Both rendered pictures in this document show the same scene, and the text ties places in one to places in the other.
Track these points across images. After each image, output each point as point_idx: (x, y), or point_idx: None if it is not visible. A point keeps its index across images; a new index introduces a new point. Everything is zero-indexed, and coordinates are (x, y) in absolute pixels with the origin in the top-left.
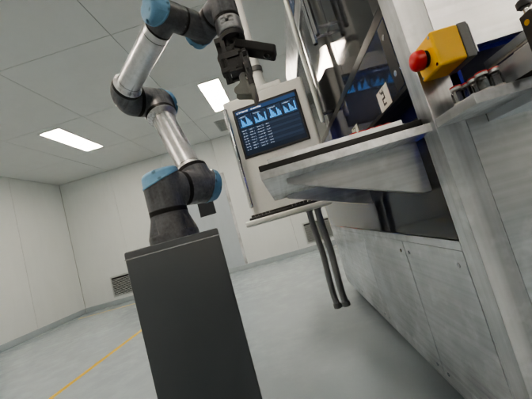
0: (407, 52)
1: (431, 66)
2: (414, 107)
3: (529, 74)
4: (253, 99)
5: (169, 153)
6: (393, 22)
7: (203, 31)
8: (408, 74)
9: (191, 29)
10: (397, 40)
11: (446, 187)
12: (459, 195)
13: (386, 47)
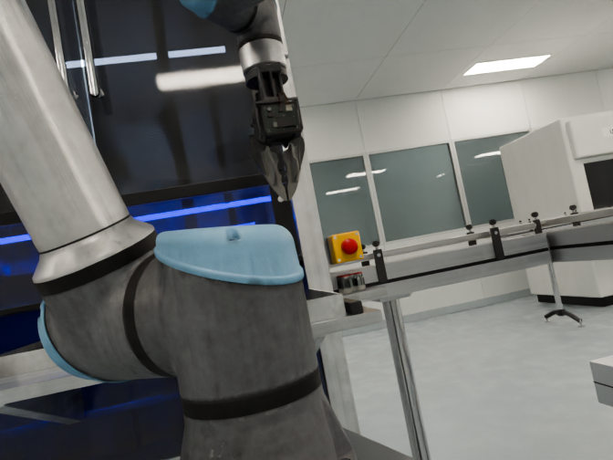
0: (317, 230)
1: (352, 255)
2: (308, 279)
3: (369, 284)
4: (295, 191)
5: (64, 153)
6: (306, 197)
7: (241, 14)
8: (310, 248)
9: (260, 2)
10: (305, 214)
11: (332, 361)
12: (348, 368)
13: (282, 209)
